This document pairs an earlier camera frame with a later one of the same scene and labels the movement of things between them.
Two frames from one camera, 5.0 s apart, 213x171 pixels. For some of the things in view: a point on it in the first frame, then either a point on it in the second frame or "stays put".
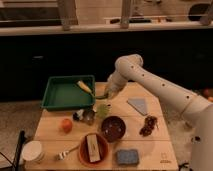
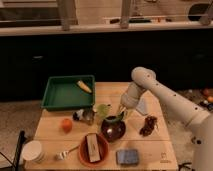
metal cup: x=88 y=116 stays put
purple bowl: x=113 y=128 stays put
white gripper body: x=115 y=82 → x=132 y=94
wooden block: x=93 y=148 stays put
